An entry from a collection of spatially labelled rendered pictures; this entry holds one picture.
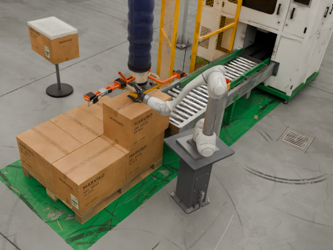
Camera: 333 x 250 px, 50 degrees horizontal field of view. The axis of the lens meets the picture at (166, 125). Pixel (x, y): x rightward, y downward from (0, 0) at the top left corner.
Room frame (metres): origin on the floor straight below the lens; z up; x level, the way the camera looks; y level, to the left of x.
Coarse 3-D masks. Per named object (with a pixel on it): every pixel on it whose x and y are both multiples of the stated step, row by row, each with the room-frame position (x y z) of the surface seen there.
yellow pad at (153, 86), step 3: (150, 84) 3.08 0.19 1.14; (153, 84) 3.11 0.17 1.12; (156, 84) 3.12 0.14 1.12; (159, 84) 3.13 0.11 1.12; (141, 87) 2.99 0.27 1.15; (150, 87) 3.05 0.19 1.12; (153, 87) 3.06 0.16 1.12; (156, 87) 3.09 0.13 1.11; (144, 90) 2.98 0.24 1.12; (147, 90) 3.00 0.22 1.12; (150, 90) 3.02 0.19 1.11; (132, 93) 2.92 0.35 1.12; (135, 93) 2.92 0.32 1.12; (135, 96) 2.89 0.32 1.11
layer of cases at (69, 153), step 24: (72, 120) 3.17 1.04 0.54; (96, 120) 3.21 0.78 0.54; (24, 144) 2.73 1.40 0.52; (48, 144) 2.73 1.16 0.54; (72, 144) 2.77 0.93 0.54; (96, 144) 2.80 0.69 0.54; (144, 144) 2.91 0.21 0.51; (48, 168) 2.50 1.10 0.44; (72, 168) 2.43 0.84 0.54; (96, 168) 2.46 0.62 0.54; (120, 168) 2.64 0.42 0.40; (144, 168) 2.93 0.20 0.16; (72, 192) 2.28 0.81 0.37; (96, 192) 2.38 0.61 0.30
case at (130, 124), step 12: (120, 96) 3.12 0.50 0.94; (156, 96) 3.19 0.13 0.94; (168, 96) 3.21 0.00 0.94; (108, 108) 2.92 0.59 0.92; (120, 108) 2.91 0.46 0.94; (132, 108) 2.92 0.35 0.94; (144, 108) 2.94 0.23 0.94; (108, 120) 2.92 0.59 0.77; (120, 120) 2.81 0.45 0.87; (132, 120) 2.75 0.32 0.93; (144, 120) 2.88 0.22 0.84; (156, 120) 3.03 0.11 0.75; (168, 120) 3.20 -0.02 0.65; (108, 132) 2.93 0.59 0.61; (120, 132) 2.81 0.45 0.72; (132, 132) 2.75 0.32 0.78; (144, 132) 2.89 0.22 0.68; (156, 132) 3.04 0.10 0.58; (120, 144) 2.81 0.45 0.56; (132, 144) 2.76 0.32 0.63
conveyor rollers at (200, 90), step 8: (224, 64) 4.94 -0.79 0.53; (232, 64) 4.96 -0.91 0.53; (240, 64) 4.98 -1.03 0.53; (248, 64) 5.00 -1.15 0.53; (256, 64) 5.02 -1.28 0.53; (232, 72) 4.66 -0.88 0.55; (240, 72) 4.69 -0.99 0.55; (256, 72) 4.74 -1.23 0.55; (176, 88) 4.11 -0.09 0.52; (200, 88) 4.12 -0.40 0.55; (232, 88) 4.23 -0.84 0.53; (176, 96) 3.89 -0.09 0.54; (192, 96) 3.96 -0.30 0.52; (200, 96) 3.92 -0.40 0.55; (208, 96) 3.94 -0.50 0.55; (184, 104) 3.71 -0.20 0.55; (192, 104) 3.74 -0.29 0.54; (200, 104) 3.77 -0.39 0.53; (176, 112) 3.54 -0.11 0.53; (184, 112) 3.58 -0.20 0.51; (192, 112) 3.54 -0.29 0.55; (184, 120) 3.37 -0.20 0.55
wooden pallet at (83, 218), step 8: (160, 160) 3.15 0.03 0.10; (24, 168) 2.79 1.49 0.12; (152, 168) 3.08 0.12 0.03; (32, 176) 2.80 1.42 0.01; (136, 176) 2.83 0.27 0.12; (144, 176) 2.94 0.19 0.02; (128, 184) 2.73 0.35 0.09; (48, 192) 2.54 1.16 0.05; (112, 192) 2.54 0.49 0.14; (120, 192) 2.65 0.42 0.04; (104, 200) 2.53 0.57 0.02; (112, 200) 2.54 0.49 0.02; (72, 208) 2.30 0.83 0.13; (96, 208) 2.42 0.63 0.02; (80, 216) 2.23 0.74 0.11; (88, 216) 2.29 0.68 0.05
